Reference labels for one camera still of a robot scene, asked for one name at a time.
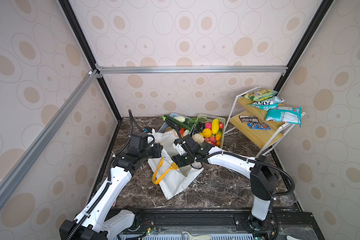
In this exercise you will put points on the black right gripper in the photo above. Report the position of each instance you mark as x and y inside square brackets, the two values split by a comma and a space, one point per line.
[177, 159]

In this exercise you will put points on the yellow papaya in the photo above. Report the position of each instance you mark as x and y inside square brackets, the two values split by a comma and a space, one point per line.
[215, 126]

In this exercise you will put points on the dark purple eggplant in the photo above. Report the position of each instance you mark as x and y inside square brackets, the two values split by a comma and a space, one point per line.
[172, 123]

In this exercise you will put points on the left aluminium frame bar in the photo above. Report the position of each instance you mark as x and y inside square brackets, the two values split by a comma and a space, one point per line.
[27, 160]

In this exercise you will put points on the white canvas grocery bag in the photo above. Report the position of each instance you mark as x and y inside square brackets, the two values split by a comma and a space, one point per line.
[171, 178]

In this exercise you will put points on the white chinese cabbage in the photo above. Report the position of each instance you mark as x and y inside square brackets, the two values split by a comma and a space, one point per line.
[186, 132]

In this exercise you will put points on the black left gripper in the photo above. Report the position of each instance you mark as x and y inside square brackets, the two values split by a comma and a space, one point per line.
[157, 150]

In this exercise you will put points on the dark grape bunch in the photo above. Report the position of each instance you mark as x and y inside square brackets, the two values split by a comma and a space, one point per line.
[199, 128]

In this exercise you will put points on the blue candy packet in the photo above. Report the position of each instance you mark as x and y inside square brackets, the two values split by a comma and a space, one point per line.
[259, 126]

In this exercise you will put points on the light blue plastic basket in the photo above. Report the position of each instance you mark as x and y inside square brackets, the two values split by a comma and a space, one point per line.
[163, 128]

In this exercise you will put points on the wooden two tier shelf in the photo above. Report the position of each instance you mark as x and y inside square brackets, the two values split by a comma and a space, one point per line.
[266, 140]

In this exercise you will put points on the horizontal aluminium frame bar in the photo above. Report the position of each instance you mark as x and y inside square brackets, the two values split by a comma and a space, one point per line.
[195, 70]

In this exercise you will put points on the yellow orange citrus fruit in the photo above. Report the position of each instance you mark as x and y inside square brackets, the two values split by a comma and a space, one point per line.
[207, 133]

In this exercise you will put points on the pale white green squash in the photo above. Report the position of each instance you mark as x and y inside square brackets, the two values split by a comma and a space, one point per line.
[180, 119]

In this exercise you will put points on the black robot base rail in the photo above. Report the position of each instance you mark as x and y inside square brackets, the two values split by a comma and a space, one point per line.
[221, 224]

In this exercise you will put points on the white cauliflower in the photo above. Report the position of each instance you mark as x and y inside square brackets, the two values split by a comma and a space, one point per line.
[198, 138]

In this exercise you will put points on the orange mango fruit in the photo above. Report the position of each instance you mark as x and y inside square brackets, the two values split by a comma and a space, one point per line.
[219, 135]

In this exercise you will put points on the red orange pepper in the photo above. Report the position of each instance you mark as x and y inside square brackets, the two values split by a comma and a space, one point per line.
[181, 131]

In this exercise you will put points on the dark candy packet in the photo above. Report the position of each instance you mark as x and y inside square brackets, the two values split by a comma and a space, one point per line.
[249, 119]

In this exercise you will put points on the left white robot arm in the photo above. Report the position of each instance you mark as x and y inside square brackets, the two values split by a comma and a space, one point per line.
[91, 223]

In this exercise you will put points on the pale green plastic basket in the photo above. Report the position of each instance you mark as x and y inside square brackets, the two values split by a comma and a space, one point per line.
[212, 140]

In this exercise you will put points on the black corner frame post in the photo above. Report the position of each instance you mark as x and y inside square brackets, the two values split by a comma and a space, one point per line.
[86, 49]

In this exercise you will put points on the green leafy vegetable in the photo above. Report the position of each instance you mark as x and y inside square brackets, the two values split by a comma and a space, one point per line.
[195, 121]

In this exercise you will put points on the black right corner post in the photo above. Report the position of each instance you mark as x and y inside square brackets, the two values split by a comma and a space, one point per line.
[312, 28]

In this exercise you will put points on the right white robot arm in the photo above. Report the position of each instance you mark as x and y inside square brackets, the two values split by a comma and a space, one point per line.
[262, 175]

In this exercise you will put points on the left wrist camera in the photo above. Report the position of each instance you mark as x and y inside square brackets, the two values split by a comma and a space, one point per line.
[141, 141]

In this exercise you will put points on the yellow green snack bag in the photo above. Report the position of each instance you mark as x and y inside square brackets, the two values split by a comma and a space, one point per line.
[260, 94]

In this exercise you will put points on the long green cucumber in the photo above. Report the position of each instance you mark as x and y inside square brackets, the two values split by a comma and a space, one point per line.
[177, 122]

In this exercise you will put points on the white teal snack bag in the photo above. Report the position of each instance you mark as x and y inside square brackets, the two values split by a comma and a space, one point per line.
[270, 103]

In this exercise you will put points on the clear plastic cup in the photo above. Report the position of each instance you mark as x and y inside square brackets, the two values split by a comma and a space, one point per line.
[289, 199]

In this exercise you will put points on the pink dragon fruit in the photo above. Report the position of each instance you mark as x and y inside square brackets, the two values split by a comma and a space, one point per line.
[208, 125]

